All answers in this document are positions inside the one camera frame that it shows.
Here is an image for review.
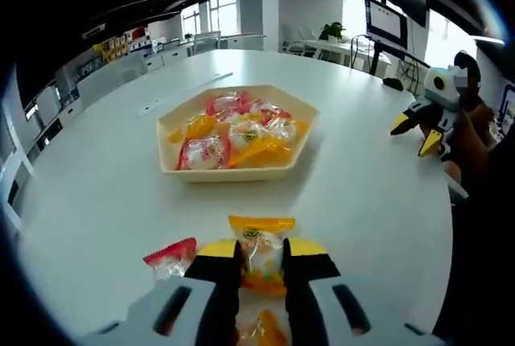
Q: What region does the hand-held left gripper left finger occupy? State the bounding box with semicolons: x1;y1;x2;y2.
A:
86;239;245;346

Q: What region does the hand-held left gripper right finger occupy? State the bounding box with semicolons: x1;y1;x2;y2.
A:
281;236;438;346

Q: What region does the pink marshmallow packet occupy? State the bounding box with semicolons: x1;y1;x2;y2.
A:
142;237;198;282

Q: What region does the yellow marshmallow packet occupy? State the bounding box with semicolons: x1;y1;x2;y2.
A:
228;215;297;346

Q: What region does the cream hexagonal bowl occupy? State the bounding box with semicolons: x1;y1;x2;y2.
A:
155;84;321;184

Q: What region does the pile of marshmallow packets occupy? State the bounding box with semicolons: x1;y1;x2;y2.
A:
167;90;311;171

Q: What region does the white chair armrest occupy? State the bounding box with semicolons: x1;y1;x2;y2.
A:
444;172;470;202

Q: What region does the black monitor stand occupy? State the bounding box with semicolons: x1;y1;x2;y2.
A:
368;38;404;90

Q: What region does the bright computer monitor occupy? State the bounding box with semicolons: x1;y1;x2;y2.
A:
364;0;408;47

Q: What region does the person in dark clothes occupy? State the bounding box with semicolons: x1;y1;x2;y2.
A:
432;120;515;346

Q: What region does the green potted plant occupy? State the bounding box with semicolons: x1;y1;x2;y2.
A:
319;21;347;43

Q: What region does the white table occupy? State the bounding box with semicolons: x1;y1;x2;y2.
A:
15;47;455;346

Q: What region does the white square pillar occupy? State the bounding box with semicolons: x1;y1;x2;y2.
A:
239;0;279;52

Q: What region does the white chair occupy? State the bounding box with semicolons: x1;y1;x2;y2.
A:
192;31;222;54

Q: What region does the row of white cabinets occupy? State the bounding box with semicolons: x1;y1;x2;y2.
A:
60;34;266;122

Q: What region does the small white fridge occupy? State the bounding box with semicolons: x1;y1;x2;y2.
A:
34;86;61;120

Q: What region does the yellow display figure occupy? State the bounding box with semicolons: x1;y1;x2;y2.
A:
93;39;116;61

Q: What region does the background goods shelf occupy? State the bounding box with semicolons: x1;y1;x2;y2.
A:
112;26;152;51

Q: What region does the ceiling air conditioner vent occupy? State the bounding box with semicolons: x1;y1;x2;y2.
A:
82;23;106;39

